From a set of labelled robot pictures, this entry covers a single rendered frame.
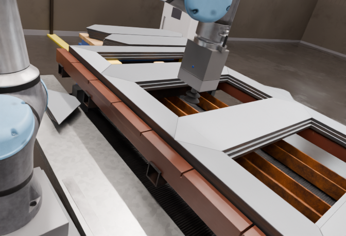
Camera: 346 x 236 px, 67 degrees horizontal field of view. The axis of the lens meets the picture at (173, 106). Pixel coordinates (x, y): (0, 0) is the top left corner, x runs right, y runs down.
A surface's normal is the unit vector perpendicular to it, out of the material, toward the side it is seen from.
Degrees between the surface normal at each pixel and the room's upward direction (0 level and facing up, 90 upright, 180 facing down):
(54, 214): 2
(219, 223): 90
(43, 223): 2
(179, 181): 90
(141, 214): 0
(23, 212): 75
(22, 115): 9
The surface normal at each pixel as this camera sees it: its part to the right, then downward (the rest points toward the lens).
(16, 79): 0.58, -0.34
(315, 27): -0.73, 0.15
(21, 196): 0.90, 0.12
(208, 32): -0.32, 0.37
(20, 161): 0.89, 0.39
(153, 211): 0.22, -0.87
